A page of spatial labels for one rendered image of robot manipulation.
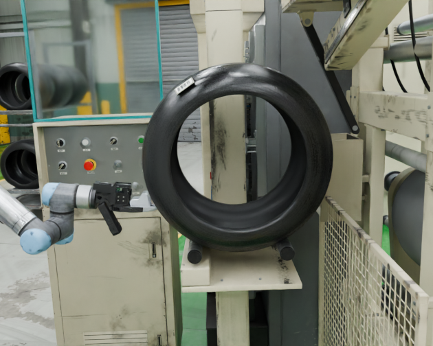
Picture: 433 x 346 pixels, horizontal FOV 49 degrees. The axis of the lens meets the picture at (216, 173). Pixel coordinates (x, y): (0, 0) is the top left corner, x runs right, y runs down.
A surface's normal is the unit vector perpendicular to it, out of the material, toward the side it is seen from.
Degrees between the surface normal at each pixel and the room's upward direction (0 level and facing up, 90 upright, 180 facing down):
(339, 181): 90
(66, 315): 90
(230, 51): 90
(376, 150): 90
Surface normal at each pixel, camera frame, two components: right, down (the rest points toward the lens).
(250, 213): -0.04, 0.02
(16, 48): -0.25, 0.20
